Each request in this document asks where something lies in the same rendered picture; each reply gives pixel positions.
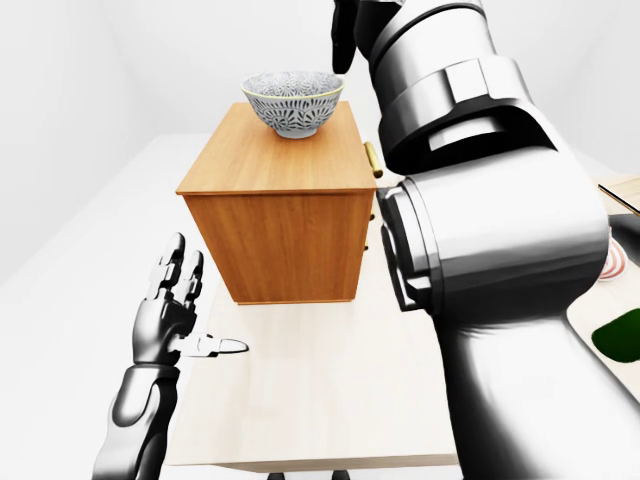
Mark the plate with red rings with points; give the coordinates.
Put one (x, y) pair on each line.
(615, 262)

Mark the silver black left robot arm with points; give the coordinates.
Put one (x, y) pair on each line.
(135, 415)

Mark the dark green object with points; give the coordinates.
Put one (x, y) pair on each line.
(620, 337)

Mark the wooden cabinet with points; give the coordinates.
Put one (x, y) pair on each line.
(280, 235)

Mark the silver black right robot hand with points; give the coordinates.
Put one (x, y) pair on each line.
(342, 40)

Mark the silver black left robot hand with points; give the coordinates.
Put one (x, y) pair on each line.
(152, 325)

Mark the black round object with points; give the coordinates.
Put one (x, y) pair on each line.
(627, 232)

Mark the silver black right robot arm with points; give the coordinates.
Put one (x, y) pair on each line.
(500, 250)

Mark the small dark shape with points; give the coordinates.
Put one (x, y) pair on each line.
(341, 476)
(276, 476)

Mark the blue white patterned bowl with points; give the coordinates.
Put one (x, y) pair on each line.
(292, 107)

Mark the pale wooden slat tray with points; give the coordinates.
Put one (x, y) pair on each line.
(622, 192)

